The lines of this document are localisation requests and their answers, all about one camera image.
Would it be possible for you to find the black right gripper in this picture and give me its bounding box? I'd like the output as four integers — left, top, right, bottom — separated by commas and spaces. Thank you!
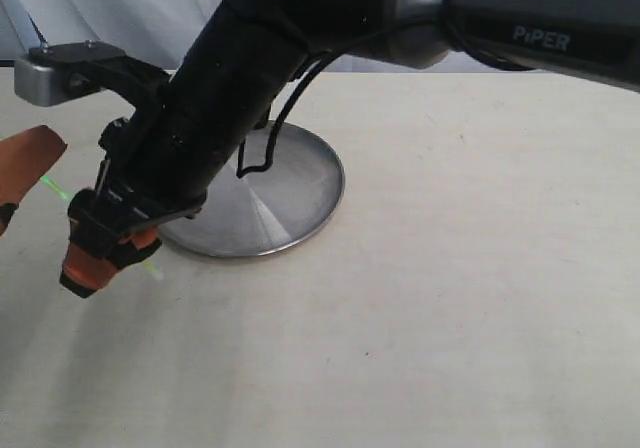
59, 112, 205, 299

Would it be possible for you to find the thin green straw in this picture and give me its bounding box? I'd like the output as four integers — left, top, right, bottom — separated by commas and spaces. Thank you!
40, 175, 164, 281

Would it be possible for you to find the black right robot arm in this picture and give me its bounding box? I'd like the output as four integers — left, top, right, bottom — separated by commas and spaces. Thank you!
60, 0, 639, 298

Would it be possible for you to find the black framed panel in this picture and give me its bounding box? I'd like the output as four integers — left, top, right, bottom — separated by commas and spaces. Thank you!
0, 0, 45, 68

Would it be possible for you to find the white backdrop cloth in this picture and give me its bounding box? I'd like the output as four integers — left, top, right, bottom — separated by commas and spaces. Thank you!
0, 0, 640, 92

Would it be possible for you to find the round steel plate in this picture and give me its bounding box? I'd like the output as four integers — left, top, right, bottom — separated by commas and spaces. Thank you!
160, 123, 345, 258

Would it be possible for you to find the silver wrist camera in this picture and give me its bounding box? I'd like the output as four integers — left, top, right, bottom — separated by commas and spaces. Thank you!
14, 41, 170, 107

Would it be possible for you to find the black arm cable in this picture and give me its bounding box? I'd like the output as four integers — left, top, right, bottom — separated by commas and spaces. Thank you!
234, 12, 451, 179

